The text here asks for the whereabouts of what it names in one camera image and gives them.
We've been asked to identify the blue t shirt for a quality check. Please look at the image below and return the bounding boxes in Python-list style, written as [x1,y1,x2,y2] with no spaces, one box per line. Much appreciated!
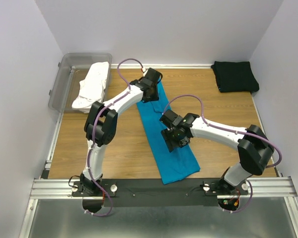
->
[137,83,200,184]

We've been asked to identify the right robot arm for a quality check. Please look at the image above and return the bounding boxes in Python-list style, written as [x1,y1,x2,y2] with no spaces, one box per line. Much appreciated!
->
[159,110,275,194]

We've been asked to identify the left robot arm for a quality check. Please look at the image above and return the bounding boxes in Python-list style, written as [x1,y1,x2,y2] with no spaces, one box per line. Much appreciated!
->
[80,68,163,196]

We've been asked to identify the white t shirt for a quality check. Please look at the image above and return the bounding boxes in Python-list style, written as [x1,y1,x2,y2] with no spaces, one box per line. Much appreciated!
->
[72,61,109,113]

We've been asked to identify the clear plastic bin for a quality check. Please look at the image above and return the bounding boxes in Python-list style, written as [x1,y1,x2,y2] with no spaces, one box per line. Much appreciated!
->
[48,53,112,113]

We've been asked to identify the folded black t shirt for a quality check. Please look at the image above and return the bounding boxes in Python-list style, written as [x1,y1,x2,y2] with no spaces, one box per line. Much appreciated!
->
[211,61,259,93]

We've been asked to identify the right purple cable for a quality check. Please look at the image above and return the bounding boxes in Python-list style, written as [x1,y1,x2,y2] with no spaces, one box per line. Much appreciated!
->
[161,94,283,214]

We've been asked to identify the white table edge rail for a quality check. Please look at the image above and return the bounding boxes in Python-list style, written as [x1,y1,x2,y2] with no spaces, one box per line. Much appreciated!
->
[119,63,212,69]

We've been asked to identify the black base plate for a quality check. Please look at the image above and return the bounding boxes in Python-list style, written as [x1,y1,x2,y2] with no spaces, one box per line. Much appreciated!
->
[69,178,249,210]

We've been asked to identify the aluminium frame rail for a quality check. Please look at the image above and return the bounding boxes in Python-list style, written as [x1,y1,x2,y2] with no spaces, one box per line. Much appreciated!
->
[30,177,298,199]

